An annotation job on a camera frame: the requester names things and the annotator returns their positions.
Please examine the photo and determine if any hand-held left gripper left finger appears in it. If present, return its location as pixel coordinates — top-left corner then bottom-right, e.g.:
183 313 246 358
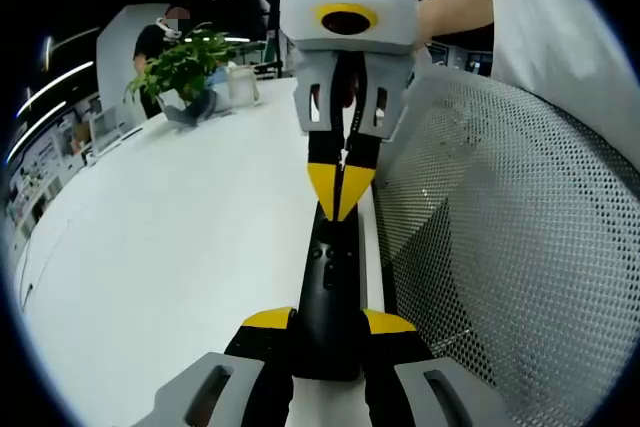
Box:
134 305 296 427

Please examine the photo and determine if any white ceiling light strip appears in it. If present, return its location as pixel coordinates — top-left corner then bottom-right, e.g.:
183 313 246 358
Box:
5 100 67 163
19 60 95 111

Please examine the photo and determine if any black remote control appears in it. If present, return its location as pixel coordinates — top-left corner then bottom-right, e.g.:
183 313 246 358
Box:
292 199 366 381

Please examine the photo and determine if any white cabinet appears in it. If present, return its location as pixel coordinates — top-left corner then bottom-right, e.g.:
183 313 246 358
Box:
87 106 124 153

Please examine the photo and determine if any green board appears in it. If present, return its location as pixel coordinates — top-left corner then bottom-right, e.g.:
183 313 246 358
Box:
262 29 281 67

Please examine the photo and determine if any person in white clothing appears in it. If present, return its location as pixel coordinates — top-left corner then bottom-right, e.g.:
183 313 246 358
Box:
447 0 640 158

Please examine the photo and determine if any blue plastic bag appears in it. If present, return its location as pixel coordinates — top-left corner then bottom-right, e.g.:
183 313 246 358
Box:
204 69 231 98

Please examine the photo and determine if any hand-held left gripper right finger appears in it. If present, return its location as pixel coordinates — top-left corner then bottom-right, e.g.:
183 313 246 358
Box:
360 307 511 427

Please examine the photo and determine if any black plant pot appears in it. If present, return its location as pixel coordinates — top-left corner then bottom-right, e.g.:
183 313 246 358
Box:
157 89 219 127

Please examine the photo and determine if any green leafy plant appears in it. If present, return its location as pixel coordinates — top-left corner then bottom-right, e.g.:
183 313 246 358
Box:
124 21 239 106

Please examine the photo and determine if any white mesh basket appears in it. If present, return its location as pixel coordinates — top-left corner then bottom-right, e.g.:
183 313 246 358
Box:
372 69 640 427

